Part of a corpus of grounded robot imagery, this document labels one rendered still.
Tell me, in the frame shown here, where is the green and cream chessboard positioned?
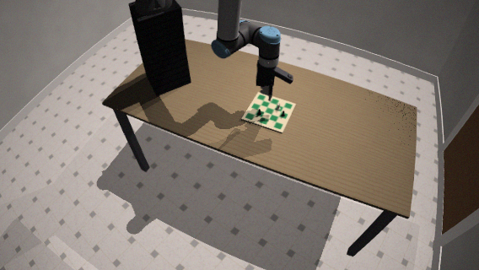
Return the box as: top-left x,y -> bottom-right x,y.
241,92 -> 296,133

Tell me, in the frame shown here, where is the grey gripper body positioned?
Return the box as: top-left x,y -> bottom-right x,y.
256,61 -> 275,87

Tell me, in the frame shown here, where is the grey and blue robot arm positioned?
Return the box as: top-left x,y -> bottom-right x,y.
135,0 -> 293,84

